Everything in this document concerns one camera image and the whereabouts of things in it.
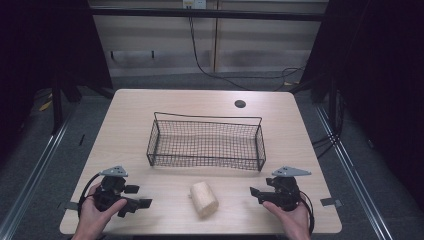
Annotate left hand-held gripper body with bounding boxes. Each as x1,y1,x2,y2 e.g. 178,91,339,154
92,165,132,212

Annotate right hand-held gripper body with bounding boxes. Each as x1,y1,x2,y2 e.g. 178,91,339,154
265,165,312,212

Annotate person's right hand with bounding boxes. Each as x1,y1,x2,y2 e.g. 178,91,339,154
262,195,311,240

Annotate person's left hand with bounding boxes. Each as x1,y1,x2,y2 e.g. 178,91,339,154
71,183,128,240

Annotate beige cylindrical block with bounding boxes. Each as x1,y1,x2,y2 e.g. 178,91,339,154
188,181,220,220

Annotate black stand leg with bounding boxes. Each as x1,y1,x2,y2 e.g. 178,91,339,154
50,74,65,136

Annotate yellow floor tape strip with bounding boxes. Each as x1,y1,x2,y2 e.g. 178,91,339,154
38,99,54,112

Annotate black curtain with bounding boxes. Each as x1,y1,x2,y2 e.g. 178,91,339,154
0,0,114,161
299,0,424,214

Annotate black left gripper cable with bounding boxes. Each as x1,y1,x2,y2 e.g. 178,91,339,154
77,172,102,218

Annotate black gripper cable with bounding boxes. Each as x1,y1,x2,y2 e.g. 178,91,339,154
77,172,102,218
299,189,316,236

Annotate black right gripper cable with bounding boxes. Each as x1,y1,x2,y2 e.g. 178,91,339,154
299,189,316,236

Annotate black floor cables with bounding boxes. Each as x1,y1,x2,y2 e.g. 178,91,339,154
311,89,346,160

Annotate black wire mesh basket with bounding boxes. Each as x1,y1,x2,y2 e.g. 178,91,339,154
146,111,267,172

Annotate metal floor rail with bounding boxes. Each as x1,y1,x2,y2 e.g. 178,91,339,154
0,109,76,240
313,104,398,240

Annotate black wall cable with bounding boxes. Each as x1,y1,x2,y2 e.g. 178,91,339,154
187,15,306,92

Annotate black horizontal frame bar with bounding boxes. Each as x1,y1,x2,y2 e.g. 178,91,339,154
89,7,326,23

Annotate white wall power outlet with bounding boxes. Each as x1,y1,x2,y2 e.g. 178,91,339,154
182,0,208,10

